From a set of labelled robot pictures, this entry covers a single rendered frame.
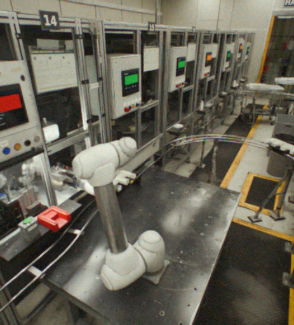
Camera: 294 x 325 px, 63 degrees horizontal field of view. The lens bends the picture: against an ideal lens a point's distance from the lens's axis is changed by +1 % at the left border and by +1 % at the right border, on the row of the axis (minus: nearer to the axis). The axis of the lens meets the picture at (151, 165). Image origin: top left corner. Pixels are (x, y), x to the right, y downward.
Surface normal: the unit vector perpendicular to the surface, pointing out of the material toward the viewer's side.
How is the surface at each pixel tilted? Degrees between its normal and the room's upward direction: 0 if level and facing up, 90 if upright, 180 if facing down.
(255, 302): 0
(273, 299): 0
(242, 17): 90
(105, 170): 78
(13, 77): 90
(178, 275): 0
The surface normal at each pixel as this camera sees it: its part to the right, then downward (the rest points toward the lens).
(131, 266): 0.64, 0.03
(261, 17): -0.49, 0.41
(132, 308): 0.01, -0.88
